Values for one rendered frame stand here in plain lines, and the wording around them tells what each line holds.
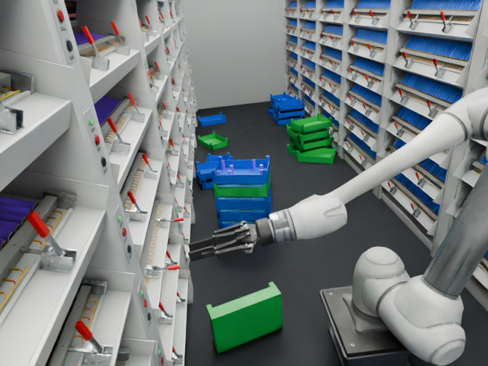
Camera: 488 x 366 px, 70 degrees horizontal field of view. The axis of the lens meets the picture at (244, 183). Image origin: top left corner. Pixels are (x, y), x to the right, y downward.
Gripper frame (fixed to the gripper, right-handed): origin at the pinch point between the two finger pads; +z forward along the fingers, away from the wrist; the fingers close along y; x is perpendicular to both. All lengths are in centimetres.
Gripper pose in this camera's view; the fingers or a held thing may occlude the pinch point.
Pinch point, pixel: (201, 249)
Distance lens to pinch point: 99.9
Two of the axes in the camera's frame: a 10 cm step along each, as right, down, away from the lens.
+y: 1.3, 4.5, -8.8
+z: -9.6, 2.7, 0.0
